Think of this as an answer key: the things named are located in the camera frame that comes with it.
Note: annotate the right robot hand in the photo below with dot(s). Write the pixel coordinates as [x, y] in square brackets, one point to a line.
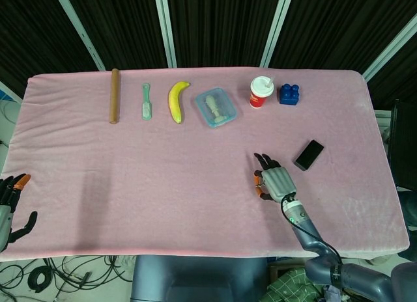
[277, 183]

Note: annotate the brown wooden rolling pin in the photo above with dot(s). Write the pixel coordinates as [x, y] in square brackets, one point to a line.
[114, 97]

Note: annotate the pink tablecloth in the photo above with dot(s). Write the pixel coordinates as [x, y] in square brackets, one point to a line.
[130, 185]

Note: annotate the clear container teal lid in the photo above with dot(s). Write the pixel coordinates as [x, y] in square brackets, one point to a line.
[229, 103]

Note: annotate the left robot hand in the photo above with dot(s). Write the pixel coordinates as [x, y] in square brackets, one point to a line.
[6, 214]

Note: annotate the beige piece inside container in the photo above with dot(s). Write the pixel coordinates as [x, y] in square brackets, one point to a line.
[211, 103]

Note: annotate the red paper cup white lid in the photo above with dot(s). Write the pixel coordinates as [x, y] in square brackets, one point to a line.
[257, 100]

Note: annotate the green cleaning brush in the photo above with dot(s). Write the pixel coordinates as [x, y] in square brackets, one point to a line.
[146, 110]

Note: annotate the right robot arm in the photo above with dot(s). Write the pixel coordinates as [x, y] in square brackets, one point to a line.
[304, 224]

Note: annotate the green checkered cloth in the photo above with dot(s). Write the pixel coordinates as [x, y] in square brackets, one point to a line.
[286, 289]

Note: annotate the black rectangular box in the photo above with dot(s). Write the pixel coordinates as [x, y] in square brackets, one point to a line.
[309, 154]

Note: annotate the yellow banana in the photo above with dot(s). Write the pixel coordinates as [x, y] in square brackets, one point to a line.
[174, 103]

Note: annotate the translucent drinking straw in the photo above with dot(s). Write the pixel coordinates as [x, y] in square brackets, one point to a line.
[269, 84]

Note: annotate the white aluminium frame post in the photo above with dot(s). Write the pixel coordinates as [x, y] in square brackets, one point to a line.
[81, 32]
[9, 92]
[166, 28]
[391, 48]
[275, 28]

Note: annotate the black curtain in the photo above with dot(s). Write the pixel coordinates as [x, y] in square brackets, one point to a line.
[221, 22]

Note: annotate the blue building block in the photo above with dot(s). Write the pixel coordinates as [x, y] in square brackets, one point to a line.
[288, 98]

